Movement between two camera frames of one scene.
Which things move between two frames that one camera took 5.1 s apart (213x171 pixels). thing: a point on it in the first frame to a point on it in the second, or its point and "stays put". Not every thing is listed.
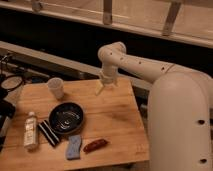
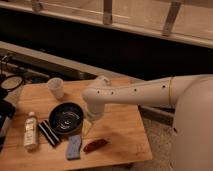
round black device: (11, 82) stays put
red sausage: (94, 144) stays put
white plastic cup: (56, 86) stays put
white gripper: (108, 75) to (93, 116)
